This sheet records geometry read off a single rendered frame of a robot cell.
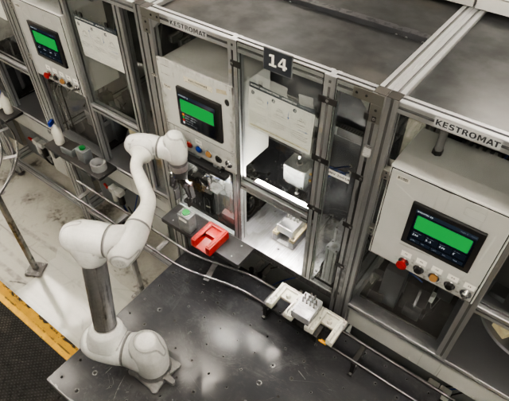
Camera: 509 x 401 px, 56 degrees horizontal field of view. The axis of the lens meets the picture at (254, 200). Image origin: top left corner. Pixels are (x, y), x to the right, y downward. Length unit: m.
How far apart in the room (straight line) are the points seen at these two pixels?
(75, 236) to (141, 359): 0.63
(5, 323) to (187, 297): 1.47
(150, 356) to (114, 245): 0.58
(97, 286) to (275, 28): 1.24
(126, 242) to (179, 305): 0.85
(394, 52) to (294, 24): 0.41
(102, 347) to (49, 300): 1.46
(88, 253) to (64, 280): 1.84
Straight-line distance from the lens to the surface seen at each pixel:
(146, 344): 2.21
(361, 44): 1.89
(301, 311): 2.28
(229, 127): 2.05
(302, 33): 1.93
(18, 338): 3.58
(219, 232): 2.53
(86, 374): 2.53
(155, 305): 2.63
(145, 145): 2.22
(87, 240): 1.89
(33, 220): 4.25
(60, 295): 3.68
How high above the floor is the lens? 2.86
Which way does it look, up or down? 45 degrees down
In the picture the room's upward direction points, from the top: straight up
